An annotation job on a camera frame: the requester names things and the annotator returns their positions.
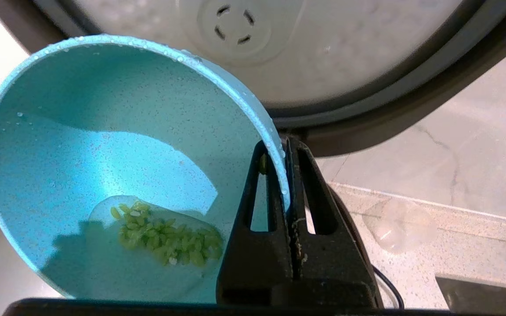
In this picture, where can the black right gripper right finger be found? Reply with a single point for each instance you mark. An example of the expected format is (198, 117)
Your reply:
(327, 267)

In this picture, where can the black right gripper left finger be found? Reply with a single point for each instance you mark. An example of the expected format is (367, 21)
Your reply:
(253, 267)

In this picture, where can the green rice grains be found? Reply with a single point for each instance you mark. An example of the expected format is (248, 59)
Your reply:
(169, 241)

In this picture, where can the teal bowl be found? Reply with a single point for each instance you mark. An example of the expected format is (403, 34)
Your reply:
(103, 153)

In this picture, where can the black rice cooker lid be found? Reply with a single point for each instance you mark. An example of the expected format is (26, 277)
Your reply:
(411, 87)

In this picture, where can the steel sink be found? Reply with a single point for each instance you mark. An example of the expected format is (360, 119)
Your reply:
(477, 294)

